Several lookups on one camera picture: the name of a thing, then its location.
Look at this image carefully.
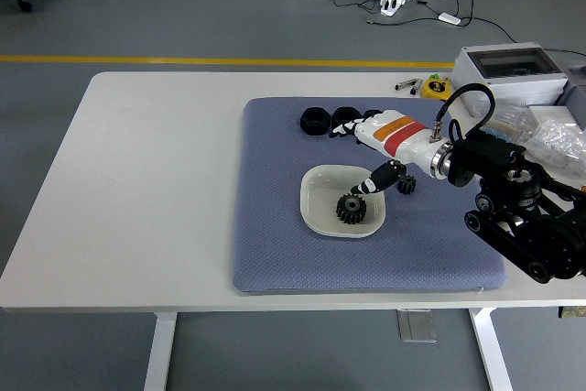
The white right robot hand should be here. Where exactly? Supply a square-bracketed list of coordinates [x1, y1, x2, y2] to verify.
[329, 109, 443, 196]

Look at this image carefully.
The small black gear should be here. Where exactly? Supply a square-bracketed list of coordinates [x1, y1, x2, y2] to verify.
[396, 174, 418, 196]

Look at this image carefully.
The large black gear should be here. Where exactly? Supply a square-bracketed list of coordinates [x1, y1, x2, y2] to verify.
[336, 193, 370, 226]

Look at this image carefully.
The large black hex nut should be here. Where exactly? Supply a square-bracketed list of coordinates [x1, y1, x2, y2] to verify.
[299, 106, 331, 136]
[331, 106, 363, 130]

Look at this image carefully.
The flat white box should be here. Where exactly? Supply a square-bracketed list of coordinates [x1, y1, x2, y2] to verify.
[528, 104, 586, 129]

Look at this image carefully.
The yellow tape measure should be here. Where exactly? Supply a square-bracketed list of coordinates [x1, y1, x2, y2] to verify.
[420, 73, 453, 103]

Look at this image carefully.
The white square dish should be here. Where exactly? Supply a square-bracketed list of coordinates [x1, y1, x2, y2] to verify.
[298, 164, 387, 240]

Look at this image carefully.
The clear bag of resistors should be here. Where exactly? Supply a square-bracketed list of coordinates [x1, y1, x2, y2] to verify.
[475, 104, 535, 140]

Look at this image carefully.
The white power strip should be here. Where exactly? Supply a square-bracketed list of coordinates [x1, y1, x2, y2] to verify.
[379, 0, 410, 17]

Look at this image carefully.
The blue-grey padded mat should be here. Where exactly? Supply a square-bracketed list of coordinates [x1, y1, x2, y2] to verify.
[231, 96, 508, 295]

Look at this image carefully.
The clear bag of plastic parts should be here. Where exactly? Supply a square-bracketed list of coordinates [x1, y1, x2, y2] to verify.
[521, 118, 586, 178]

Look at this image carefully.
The grey metal case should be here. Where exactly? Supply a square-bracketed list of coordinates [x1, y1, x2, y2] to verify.
[559, 63, 586, 106]

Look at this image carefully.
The metal floor plate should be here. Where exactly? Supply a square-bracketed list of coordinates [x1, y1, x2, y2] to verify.
[396, 308, 438, 343]

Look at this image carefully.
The white table leg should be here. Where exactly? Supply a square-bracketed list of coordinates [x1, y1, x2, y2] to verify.
[469, 308, 513, 391]
[144, 311, 179, 391]

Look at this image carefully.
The grey electrical enclosure box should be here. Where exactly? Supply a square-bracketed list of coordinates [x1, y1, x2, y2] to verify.
[452, 41, 569, 111]

